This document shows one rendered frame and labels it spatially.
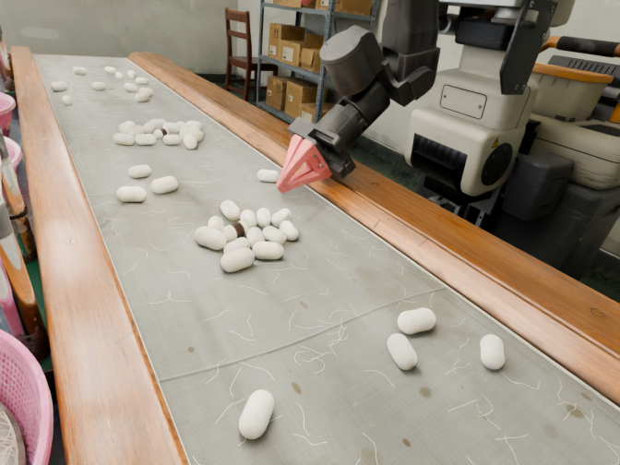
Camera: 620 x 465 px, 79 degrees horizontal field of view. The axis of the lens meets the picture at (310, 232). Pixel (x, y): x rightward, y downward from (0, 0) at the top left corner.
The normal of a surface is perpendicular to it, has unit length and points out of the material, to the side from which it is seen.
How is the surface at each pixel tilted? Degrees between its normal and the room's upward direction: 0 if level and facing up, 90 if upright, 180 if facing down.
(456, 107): 98
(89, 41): 91
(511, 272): 0
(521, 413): 0
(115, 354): 0
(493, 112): 98
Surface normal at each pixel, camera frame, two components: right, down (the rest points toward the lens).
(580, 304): 0.11, -0.85
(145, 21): 0.53, 0.47
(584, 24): -0.84, 0.18
